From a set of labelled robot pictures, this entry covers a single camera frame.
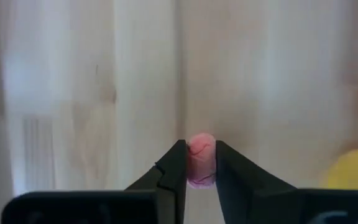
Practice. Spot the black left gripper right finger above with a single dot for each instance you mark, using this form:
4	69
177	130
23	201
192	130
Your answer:
235	180

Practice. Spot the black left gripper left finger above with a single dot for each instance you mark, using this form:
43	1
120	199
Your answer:
172	174

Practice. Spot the pink raspberry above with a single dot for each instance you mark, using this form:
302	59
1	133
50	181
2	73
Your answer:
201	158

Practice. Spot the yellow lemon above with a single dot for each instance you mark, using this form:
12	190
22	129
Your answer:
356	171

